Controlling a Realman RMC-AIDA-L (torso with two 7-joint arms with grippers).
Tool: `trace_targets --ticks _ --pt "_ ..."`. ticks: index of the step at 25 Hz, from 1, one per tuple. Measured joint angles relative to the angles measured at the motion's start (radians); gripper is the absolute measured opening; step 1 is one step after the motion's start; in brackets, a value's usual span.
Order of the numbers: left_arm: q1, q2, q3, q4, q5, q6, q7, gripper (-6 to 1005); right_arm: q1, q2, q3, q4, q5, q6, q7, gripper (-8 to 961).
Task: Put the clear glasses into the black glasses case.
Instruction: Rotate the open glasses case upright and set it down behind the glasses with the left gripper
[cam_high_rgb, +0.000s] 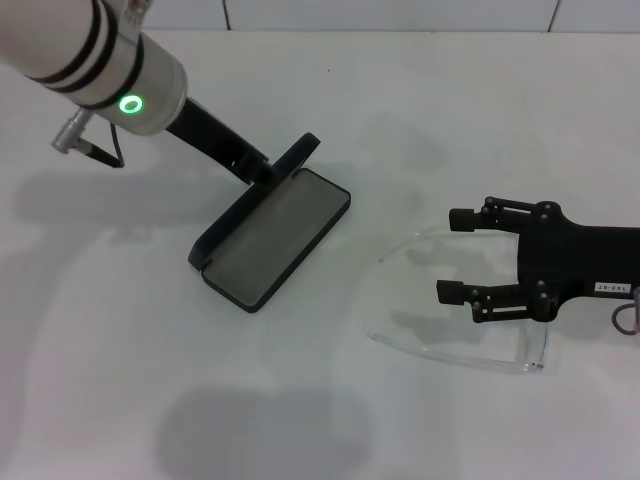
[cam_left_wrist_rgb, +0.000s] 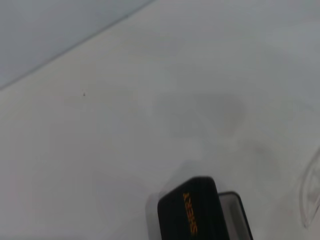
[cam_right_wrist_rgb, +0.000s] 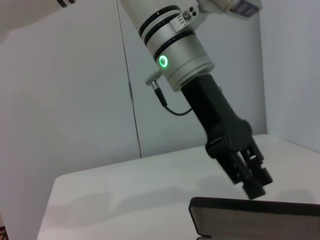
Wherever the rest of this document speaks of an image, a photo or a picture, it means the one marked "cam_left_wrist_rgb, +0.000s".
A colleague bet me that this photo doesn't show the black glasses case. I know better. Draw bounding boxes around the black glasses case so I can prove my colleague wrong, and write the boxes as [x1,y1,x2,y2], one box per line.
[156,176,254,240]

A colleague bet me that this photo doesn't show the clear white glasses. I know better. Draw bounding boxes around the clear white glasses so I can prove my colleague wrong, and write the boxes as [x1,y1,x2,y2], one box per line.
[298,154,320,229]

